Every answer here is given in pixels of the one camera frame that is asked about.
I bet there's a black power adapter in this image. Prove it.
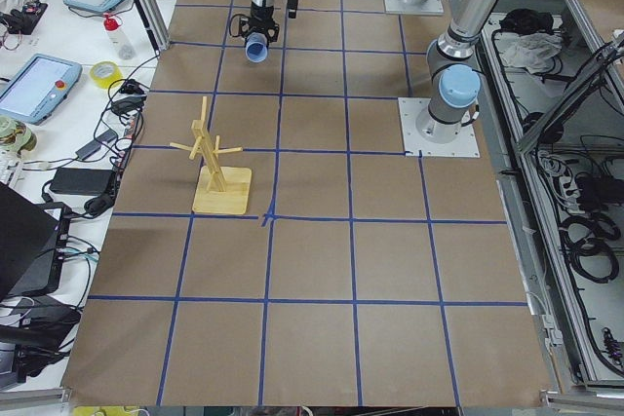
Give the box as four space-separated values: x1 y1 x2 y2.
50 168 114 196

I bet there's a light blue plastic cup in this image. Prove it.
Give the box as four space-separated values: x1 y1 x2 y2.
245 32 268 63

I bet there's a teach pendant near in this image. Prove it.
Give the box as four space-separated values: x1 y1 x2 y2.
1 54 82 125

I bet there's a squeeze bottle red cap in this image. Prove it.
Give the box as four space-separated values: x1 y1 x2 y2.
103 13 137 60

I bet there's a black laptop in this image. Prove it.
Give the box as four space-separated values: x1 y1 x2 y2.
1 184 70 299

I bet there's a yellow tape roll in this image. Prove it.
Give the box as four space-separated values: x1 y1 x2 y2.
89 60 123 89

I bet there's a white cloth rag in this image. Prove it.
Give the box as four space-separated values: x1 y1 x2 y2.
500 33 564 74

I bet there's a wooden cup rack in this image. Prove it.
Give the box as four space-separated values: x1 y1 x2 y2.
170 96 253 215

